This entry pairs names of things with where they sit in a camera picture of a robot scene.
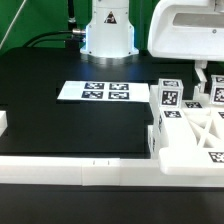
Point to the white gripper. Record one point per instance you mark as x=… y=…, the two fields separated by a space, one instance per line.
x=188 y=29

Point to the white tagged cube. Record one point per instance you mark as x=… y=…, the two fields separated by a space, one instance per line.
x=170 y=92
x=217 y=90

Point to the white chair back frame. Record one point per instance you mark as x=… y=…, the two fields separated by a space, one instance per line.
x=188 y=140

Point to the white chair seat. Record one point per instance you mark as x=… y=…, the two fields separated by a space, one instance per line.
x=151 y=142

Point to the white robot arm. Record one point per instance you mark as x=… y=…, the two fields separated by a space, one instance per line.
x=110 y=35

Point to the thin grey rod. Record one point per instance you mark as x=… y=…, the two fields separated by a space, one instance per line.
x=2 y=42

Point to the white left block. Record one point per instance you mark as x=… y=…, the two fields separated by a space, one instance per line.
x=3 y=122

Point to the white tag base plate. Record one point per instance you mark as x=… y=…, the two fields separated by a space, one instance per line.
x=104 y=91

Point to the white front rail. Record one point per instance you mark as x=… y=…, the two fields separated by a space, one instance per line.
x=95 y=172

